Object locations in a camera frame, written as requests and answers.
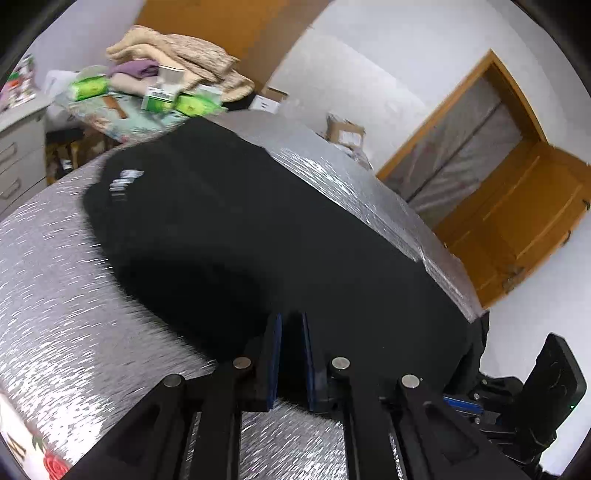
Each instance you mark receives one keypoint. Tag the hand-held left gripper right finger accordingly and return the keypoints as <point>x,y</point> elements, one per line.
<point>308,364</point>

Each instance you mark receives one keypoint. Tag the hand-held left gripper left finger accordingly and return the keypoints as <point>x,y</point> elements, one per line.
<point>276,360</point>

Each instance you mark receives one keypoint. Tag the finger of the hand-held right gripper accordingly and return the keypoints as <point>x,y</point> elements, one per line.
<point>461,402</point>

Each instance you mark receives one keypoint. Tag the black garment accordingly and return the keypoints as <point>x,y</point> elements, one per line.
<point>258,230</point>

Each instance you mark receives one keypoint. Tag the wooden door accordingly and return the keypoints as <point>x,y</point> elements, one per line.
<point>521,207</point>

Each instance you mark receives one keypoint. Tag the pile of white plastic bags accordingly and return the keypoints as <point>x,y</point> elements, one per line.
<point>358,157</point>

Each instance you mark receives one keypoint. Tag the silver quilted foil mat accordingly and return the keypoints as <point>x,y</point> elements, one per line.
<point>55,286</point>

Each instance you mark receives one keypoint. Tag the brown cardboard box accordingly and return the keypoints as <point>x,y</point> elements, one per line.
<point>344,131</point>

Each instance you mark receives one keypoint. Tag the floral bedsheet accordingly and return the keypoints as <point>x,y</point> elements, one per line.
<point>41,457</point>

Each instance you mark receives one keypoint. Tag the clear plastic door curtain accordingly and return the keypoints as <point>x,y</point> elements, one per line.
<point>461,147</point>

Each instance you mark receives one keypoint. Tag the white carton box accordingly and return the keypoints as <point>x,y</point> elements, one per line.
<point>265,104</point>

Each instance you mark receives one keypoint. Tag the green tissue packet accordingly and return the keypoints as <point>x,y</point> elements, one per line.
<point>198,104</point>
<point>90,87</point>

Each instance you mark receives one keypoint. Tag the white green labelled box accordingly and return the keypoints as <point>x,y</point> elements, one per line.
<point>159,99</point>

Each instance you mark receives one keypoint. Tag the small white box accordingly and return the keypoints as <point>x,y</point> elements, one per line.
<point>168,74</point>

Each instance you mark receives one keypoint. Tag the beige floral blanket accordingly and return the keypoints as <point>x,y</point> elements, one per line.
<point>194,50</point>

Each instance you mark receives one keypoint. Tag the purple cloth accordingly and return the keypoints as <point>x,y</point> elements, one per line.
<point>136,69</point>

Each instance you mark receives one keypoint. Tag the grey drawer cabinet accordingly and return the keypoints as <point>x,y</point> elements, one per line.
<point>21,152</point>

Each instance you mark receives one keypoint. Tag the wooden wardrobe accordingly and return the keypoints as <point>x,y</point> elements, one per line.
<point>231,27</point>

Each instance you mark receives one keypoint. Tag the wooden door frame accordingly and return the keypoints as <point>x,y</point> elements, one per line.
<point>438,115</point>

